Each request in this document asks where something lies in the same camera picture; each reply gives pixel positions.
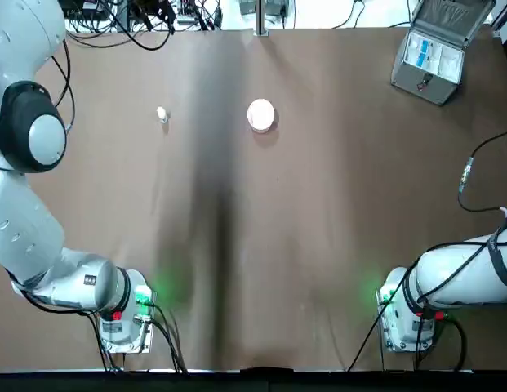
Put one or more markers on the grey power strip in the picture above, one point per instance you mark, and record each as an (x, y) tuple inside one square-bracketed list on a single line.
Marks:
[(273, 6)]

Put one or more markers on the silver metal case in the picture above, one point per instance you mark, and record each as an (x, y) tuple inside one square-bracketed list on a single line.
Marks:
[(432, 81)]

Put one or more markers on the blue white medicine packet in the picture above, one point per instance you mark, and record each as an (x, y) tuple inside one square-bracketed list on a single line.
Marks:
[(423, 53)]

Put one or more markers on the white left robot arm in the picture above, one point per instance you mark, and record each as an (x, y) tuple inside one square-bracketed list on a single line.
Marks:
[(24, 245)]

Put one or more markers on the white gauze packet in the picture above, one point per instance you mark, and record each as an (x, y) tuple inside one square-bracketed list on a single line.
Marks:
[(450, 61)]

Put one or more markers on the white vitamin bottle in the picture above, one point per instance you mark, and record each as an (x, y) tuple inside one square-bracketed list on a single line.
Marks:
[(162, 114)]

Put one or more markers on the black electronics box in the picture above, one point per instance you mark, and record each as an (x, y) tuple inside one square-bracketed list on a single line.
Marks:
[(85, 6)]

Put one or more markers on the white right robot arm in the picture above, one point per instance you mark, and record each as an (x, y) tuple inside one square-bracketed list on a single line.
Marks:
[(461, 269)]

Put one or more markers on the aluminium frame post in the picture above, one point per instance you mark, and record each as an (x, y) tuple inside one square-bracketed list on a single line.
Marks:
[(260, 20), (504, 16)]

